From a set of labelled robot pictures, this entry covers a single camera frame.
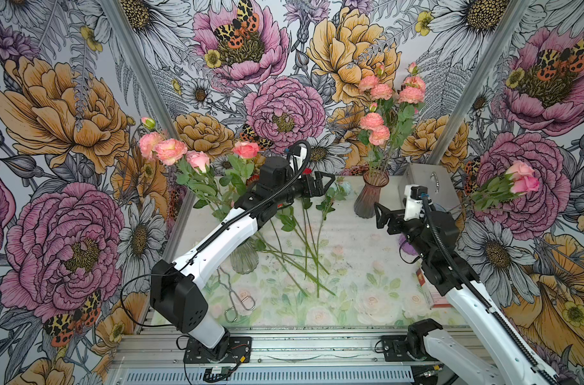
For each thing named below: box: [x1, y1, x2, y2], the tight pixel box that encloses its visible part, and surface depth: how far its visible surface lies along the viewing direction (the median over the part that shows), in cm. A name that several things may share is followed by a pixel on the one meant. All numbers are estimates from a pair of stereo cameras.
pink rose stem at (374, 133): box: [357, 112, 391, 179], surface depth 83 cm
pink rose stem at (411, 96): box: [393, 61, 426, 146], surface depth 81 cm
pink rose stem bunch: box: [138, 116, 216, 208], surface depth 65 cm
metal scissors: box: [216, 266, 256, 324], surface depth 85 cm
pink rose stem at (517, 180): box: [466, 160, 540, 212], surface depth 67 cm
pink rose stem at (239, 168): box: [219, 141, 260, 195], surface depth 73 cm
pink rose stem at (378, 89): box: [358, 65, 394, 122], surface depth 87 cm
